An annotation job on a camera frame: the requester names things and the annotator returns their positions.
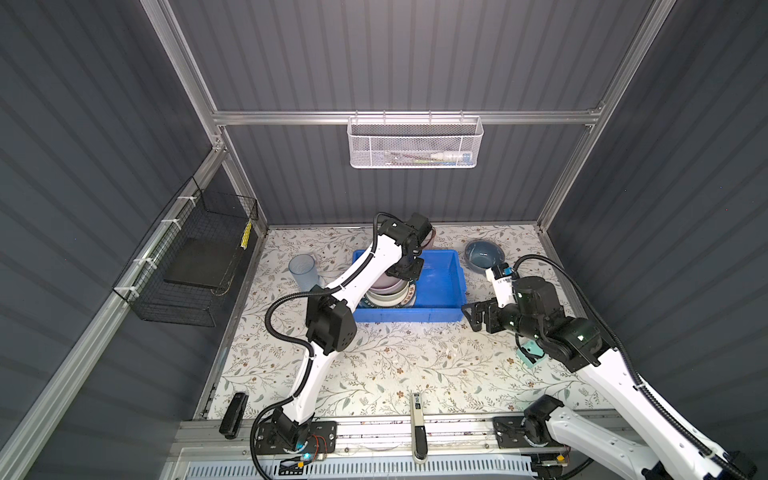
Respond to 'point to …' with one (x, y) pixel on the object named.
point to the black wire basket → (208, 215)
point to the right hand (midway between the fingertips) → (481, 305)
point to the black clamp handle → (232, 421)
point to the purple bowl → (390, 285)
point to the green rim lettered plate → (364, 303)
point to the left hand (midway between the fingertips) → (408, 275)
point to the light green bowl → (388, 300)
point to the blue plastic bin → (440, 292)
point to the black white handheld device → (419, 434)
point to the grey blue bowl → (481, 255)
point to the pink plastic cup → (430, 237)
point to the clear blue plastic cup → (304, 271)
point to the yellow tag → (245, 239)
